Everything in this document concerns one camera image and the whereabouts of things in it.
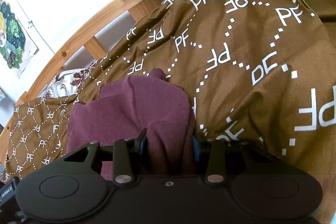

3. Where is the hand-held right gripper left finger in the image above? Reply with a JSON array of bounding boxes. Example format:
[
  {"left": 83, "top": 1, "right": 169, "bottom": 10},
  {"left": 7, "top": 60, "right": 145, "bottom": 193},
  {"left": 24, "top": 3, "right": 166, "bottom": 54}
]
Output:
[{"left": 64, "top": 128, "right": 149, "bottom": 185}]

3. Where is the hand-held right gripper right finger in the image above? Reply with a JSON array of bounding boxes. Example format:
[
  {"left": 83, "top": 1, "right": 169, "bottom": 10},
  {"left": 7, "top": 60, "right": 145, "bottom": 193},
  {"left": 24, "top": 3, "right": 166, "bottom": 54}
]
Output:
[{"left": 191, "top": 135, "right": 264, "bottom": 184}]

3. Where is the maroon garment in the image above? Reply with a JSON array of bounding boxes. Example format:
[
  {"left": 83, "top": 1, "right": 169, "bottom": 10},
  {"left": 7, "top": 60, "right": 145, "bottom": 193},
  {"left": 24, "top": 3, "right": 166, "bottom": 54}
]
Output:
[{"left": 66, "top": 68, "right": 197, "bottom": 180}]

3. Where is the white floral bed sheet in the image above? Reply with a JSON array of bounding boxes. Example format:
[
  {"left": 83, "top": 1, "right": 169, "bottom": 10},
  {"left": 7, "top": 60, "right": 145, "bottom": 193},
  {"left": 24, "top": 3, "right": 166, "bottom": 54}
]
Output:
[{"left": 38, "top": 60, "right": 100, "bottom": 100}]

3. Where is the brown patterned blanket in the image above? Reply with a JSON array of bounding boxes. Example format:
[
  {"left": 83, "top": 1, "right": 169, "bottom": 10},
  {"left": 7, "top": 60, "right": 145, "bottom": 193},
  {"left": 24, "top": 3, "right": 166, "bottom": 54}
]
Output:
[{"left": 4, "top": 0, "right": 336, "bottom": 180}]

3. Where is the wooden bed frame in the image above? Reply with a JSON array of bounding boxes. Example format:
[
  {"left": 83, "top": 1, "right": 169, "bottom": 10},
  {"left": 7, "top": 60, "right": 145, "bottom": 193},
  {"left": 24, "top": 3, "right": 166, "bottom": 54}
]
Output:
[{"left": 0, "top": 0, "right": 200, "bottom": 135}]

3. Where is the green figure wall poster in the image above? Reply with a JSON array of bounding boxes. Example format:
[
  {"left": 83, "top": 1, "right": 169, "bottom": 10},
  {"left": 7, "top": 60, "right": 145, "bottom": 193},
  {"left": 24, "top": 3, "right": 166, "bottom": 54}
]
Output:
[{"left": 0, "top": 0, "right": 39, "bottom": 79}]

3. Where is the white wall conduit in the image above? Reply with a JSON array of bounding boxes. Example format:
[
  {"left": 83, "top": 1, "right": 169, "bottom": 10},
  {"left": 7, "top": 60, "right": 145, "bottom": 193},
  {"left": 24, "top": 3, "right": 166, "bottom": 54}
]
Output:
[{"left": 7, "top": 0, "right": 56, "bottom": 54}]

